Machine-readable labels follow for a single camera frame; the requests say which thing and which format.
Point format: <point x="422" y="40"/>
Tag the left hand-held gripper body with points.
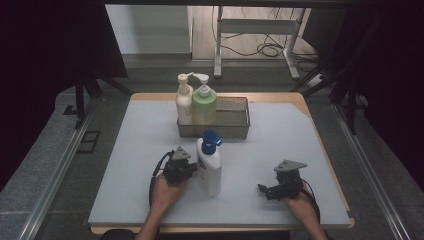
<point x="176" y="170"/>

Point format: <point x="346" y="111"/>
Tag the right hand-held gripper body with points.
<point x="289" y="183"/>

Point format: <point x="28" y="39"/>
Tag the white bottle with blue pump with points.
<point x="210" y="173"/>

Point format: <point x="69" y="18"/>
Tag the grey metal mesh basket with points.
<point x="233" y="128"/>

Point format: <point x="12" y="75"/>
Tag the green bottle with white pump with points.
<point x="204" y="106"/>

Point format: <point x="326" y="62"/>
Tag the cream pump bottle orange label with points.
<point x="184" y="103"/>

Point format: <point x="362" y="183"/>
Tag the person's left hand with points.
<point x="166" y="195"/>

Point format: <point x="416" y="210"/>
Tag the person's right hand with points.
<point x="303" y="208"/>

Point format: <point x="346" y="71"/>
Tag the light blue table mat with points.
<point x="133" y="160"/>

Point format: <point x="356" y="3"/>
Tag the black metal stand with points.
<point x="80" y="100"/>
<point x="350" y="106"/>

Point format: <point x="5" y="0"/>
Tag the white cabinet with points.
<point x="150" y="30"/>

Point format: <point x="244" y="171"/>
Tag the dark curtain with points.
<point x="43" y="66"/>
<point x="390" y="73"/>

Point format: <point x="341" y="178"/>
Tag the aluminium floor rail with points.
<point x="370" y="170"/>
<point x="56" y="173"/>

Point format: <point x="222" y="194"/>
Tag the white desk frame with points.
<point x="255" y="26"/>

